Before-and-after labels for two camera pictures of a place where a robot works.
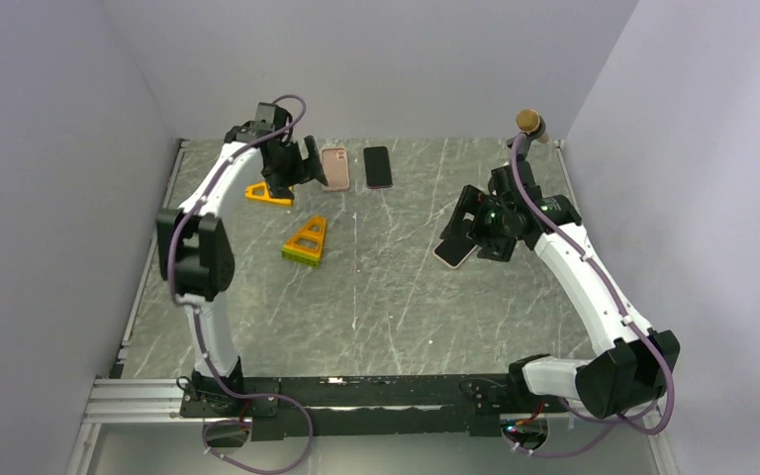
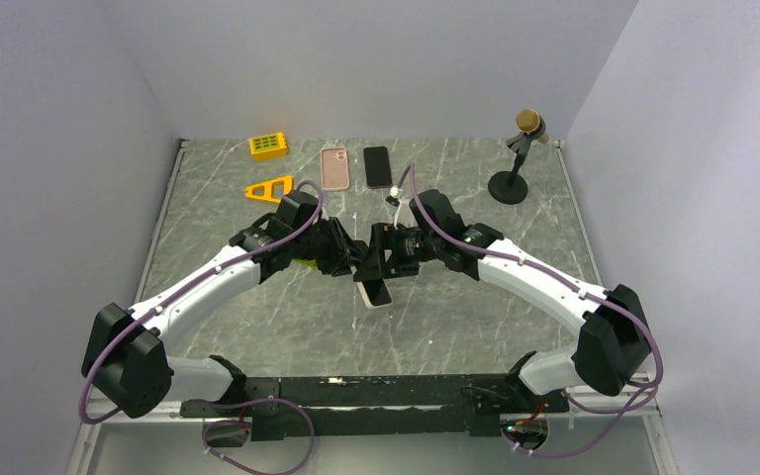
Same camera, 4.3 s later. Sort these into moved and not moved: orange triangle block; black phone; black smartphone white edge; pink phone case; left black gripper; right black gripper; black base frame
Moved: right black gripper; black smartphone white edge; left black gripper
Not moved: black phone; pink phone case; black base frame; orange triangle block
